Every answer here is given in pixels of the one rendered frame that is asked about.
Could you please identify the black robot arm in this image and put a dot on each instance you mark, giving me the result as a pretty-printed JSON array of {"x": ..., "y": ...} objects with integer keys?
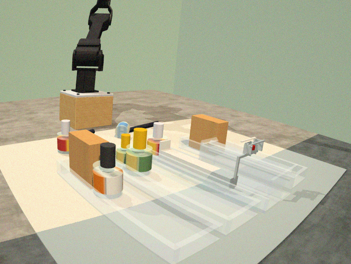
[{"x": 87, "y": 52}]

